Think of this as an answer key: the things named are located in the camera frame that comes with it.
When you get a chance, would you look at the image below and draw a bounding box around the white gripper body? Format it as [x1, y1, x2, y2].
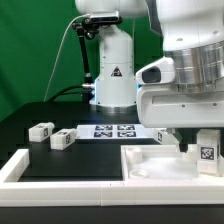
[137, 85, 224, 128]

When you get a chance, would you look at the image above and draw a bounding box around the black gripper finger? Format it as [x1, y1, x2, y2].
[175, 129, 188, 152]

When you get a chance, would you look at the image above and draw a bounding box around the white square tabletop panel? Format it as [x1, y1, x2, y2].
[121, 144, 224, 181]

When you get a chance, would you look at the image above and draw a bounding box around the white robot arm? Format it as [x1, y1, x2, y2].
[75, 0, 224, 129]

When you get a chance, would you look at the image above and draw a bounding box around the white U-shaped obstacle fence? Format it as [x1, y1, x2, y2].
[0, 149, 224, 207]

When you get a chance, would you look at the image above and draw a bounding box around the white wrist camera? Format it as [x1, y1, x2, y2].
[136, 57, 175, 85]

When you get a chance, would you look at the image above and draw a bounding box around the black cable bundle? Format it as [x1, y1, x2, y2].
[46, 83, 96, 103]

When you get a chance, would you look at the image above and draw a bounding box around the white fiducial marker base plate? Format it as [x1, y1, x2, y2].
[77, 124, 153, 140]

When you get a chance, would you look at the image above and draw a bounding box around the grey camera on mount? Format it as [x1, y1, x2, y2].
[90, 11, 121, 23]

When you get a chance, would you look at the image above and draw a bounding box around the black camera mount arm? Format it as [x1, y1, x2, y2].
[72, 18, 99, 83]

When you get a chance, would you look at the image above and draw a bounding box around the white camera cable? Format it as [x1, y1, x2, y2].
[43, 13, 91, 102]

